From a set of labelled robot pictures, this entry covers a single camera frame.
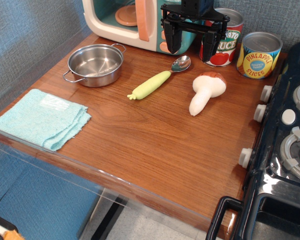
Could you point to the black toy stove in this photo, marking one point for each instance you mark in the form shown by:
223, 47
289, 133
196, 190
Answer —
270, 207

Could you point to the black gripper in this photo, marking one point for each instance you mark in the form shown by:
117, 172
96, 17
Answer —
194, 16

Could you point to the black table leg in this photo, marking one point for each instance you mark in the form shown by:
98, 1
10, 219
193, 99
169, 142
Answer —
110, 218

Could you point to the toy microwave oven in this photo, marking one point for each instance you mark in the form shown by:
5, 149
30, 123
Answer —
132, 22

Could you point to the light blue towel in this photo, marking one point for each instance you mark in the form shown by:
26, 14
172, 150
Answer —
44, 120

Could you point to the small steel pot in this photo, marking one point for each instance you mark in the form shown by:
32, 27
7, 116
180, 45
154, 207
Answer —
96, 65

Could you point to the plush toy mushroom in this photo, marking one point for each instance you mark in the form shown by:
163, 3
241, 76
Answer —
207, 85

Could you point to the tomato sauce can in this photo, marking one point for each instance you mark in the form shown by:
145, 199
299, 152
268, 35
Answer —
225, 52

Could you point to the green handled metal spoon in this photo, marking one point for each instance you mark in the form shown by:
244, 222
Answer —
149, 86

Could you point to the orange object bottom left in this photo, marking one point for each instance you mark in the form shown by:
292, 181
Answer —
9, 231

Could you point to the pineapple slices can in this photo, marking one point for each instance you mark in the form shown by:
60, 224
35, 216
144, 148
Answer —
258, 54

